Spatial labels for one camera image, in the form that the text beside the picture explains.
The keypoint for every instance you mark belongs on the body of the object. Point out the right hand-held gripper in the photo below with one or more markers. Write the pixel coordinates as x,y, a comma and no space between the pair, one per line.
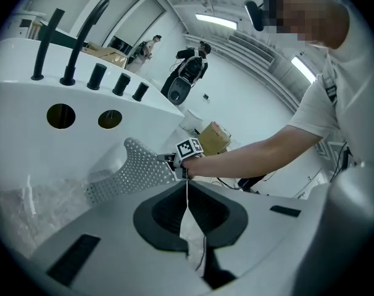
189,148

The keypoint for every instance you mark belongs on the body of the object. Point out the grey perforated mat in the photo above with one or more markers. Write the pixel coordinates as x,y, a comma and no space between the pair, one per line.
137,171

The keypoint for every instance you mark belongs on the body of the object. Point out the person's right forearm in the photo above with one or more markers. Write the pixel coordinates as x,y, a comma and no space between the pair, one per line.
236,159

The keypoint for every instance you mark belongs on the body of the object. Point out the white toilet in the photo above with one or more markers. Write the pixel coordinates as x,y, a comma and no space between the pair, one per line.
190,120

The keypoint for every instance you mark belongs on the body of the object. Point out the cardboard box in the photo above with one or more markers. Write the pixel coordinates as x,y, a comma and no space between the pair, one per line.
214,137
106,54

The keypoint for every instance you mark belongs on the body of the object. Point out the black bathtub knob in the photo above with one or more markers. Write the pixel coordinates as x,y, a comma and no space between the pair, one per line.
96,76
121,84
140,91

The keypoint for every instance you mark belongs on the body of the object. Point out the white bathtub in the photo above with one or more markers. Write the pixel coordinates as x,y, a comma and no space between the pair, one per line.
35,150

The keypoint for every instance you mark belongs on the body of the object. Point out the ceiling air vent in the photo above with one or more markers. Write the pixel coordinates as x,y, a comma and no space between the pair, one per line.
251,48

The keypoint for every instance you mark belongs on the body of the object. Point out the black curved bathtub spout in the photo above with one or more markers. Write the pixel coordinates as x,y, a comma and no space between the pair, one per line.
73,54

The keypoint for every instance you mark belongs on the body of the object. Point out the ceiling light panel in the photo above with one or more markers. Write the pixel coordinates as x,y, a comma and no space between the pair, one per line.
303,69
216,21

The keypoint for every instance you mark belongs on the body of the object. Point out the black hand shower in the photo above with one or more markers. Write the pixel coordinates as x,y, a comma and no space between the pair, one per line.
46,45

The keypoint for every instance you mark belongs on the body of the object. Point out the white cabinet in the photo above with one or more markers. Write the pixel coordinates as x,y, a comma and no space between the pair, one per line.
23,20

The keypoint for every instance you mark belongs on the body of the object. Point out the person's white t-shirt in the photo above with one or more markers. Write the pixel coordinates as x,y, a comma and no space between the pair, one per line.
359,103

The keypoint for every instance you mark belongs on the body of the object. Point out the person's head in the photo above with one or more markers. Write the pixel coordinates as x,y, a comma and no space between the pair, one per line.
316,14

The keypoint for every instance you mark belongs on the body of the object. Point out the black head-mounted camera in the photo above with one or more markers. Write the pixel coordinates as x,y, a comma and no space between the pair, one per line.
255,14

